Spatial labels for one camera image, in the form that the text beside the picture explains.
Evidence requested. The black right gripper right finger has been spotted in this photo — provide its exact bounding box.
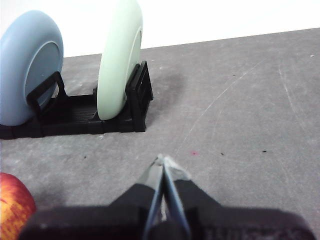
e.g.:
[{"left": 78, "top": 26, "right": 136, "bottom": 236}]
[{"left": 163, "top": 155, "right": 316, "bottom": 240}]

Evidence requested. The red yellow apple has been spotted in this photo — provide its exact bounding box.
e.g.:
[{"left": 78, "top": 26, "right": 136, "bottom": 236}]
[{"left": 0, "top": 172, "right": 37, "bottom": 240}]

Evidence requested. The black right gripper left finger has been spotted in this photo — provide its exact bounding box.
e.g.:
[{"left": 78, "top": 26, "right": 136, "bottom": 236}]
[{"left": 18, "top": 154, "right": 165, "bottom": 240}]

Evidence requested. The blue plate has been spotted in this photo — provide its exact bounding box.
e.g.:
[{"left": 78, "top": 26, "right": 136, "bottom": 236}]
[{"left": 0, "top": 9, "right": 65, "bottom": 127}]

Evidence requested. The black plate rack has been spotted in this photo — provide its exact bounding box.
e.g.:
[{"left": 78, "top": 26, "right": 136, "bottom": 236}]
[{"left": 0, "top": 60, "right": 154, "bottom": 140}]

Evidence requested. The pale green plate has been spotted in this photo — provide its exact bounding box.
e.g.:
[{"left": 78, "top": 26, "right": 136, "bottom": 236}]
[{"left": 96, "top": 0, "right": 144, "bottom": 121}]

